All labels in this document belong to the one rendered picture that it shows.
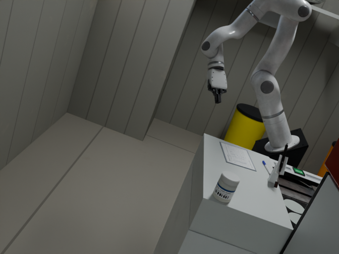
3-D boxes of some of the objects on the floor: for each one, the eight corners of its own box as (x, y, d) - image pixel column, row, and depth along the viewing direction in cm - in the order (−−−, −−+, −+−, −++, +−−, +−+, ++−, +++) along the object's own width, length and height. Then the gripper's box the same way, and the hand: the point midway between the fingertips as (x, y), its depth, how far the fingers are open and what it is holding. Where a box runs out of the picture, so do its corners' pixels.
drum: (246, 160, 454) (270, 112, 432) (248, 176, 418) (274, 124, 397) (215, 148, 453) (236, 99, 432) (214, 162, 418) (237, 110, 396)
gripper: (208, 63, 203) (210, 99, 198) (232, 68, 210) (234, 102, 205) (199, 68, 209) (201, 103, 205) (223, 73, 216) (225, 106, 212)
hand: (218, 99), depth 205 cm, fingers closed
